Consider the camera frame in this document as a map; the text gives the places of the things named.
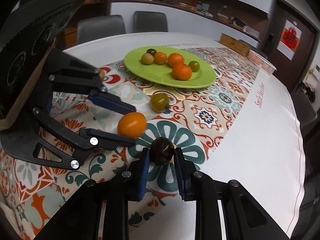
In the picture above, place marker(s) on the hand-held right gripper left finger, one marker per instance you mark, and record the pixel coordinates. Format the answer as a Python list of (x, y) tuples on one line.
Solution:
[(144, 177)]

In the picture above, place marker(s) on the white plastic basket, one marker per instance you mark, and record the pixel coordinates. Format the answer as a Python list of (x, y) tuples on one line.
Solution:
[(265, 65)]

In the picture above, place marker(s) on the white tablecloth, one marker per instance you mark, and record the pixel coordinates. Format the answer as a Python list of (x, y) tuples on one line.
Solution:
[(262, 142)]

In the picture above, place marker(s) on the grey dining chair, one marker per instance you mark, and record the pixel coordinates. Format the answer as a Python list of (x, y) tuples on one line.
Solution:
[(100, 28), (303, 115), (150, 21)]

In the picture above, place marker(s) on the dark brown door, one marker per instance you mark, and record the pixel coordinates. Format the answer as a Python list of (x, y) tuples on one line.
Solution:
[(290, 62)]

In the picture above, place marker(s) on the wooden box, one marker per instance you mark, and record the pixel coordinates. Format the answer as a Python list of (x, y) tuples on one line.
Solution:
[(235, 44)]

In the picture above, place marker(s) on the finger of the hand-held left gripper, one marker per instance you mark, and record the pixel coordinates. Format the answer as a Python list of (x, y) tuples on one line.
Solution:
[(107, 137), (110, 102)]

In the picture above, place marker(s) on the red wall poster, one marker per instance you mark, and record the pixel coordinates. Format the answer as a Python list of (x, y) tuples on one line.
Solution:
[(289, 38)]

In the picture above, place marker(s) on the orange mandarin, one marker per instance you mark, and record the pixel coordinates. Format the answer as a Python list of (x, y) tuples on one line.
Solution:
[(175, 59), (131, 125), (160, 58), (181, 72)]

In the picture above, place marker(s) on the dark purple plum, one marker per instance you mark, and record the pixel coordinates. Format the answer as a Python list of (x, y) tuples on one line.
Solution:
[(150, 51), (162, 150)]

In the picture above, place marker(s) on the green tomato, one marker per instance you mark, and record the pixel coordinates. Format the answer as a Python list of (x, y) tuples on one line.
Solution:
[(194, 65), (159, 102)]

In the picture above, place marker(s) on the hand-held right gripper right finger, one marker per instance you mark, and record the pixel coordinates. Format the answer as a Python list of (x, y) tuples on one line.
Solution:
[(180, 177)]

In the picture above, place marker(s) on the green plate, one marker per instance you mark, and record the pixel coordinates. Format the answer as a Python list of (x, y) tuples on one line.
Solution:
[(150, 75)]

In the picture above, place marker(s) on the patterned table runner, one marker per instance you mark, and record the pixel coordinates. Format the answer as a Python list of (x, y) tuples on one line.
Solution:
[(207, 97)]

